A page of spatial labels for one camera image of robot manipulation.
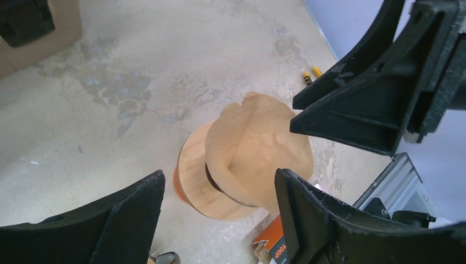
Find wooden ring holder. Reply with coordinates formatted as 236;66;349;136
177;120;259;221

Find orange glass carafe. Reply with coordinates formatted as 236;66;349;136
173;166;189;204

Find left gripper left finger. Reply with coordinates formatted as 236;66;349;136
1;170;165;263

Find tan plastic toolbox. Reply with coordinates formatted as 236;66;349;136
1;0;82;77

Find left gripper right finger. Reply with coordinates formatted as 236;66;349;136
275;169;465;263

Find coffee paper filter box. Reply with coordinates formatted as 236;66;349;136
251;215;290;264

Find yellow handled pliers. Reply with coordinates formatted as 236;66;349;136
302;67;322;86

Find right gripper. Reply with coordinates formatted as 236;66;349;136
290;1;465;155

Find smoky glass carafe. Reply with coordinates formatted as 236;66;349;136
147;252;181;264

